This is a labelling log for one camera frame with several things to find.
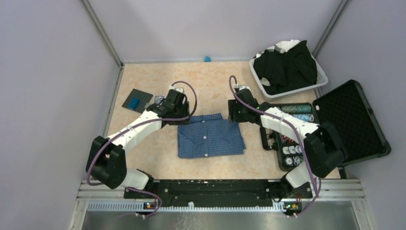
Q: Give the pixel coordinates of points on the white plastic laundry basket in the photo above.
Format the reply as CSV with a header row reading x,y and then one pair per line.
x,y
318,79

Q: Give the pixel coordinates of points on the black shirt in basket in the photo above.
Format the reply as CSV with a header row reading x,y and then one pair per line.
x,y
285,70

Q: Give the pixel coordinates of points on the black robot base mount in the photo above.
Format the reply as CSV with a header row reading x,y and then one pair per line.
x,y
226,193

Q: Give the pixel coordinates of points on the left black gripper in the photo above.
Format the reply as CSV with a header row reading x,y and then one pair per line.
x,y
185,108

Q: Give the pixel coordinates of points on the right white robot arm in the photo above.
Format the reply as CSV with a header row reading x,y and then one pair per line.
x,y
321,145

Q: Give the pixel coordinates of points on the blue toy brick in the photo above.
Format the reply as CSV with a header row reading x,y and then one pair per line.
x,y
133,103

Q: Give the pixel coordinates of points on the black poker chip case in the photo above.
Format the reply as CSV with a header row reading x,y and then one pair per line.
x,y
347,108

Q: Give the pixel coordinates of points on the white garment in basket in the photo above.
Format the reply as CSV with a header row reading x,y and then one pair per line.
x,y
283,46

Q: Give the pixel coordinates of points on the dark grey building baseplate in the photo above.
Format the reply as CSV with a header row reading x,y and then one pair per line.
x,y
144,98

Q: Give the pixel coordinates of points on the blue checkered long sleeve shirt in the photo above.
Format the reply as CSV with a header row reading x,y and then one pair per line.
x,y
209,136

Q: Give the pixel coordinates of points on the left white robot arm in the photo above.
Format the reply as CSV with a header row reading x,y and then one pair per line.
x,y
107,158

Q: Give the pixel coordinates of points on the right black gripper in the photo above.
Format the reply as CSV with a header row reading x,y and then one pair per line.
x,y
233,106

